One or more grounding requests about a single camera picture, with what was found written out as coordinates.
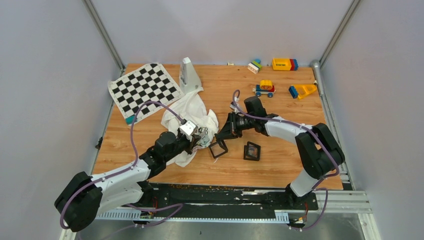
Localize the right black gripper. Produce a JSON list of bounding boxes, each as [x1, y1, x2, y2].
[[216, 111, 255, 140]]

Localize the small round brooch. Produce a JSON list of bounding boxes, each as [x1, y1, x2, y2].
[[198, 135, 211, 147], [248, 148, 258, 158]]

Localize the black square frame lid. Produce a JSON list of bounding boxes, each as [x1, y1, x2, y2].
[[208, 139, 229, 159]]

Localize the white printed garment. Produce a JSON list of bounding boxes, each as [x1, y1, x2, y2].
[[167, 87, 219, 168]]

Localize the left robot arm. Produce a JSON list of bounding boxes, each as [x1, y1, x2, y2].
[[54, 131, 201, 232]]

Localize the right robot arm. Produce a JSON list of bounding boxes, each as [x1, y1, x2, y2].
[[215, 96, 346, 209]]

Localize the white cone-shaped box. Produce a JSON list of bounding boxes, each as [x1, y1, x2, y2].
[[179, 57, 202, 95]]

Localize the toy car with yellow top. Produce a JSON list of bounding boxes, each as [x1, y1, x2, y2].
[[252, 79, 276, 98]]

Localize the teal small block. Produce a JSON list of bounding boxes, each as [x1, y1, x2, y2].
[[125, 115, 135, 125]]

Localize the black white checkerboard sheet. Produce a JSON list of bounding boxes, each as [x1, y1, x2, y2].
[[107, 63, 185, 123]]

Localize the white green blue blocks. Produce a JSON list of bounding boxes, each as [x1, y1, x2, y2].
[[247, 58, 262, 74]]

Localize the yellow blue toy scoop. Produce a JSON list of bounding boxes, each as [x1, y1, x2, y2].
[[288, 84, 318, 100]]

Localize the yellow red blue block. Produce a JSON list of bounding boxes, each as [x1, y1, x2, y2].
[[272, 58, 299, 71]]

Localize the grey metal pipe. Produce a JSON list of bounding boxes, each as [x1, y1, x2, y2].
[[310, 60, 325, 98]]

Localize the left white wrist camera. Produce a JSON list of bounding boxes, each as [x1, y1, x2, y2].
[[178, 119, 198, 137]]

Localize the black square frame box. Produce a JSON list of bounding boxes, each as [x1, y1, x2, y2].
[[243, 141, 261, 161]]

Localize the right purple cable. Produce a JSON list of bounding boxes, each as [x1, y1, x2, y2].
[[231, 89, 340, 232]]

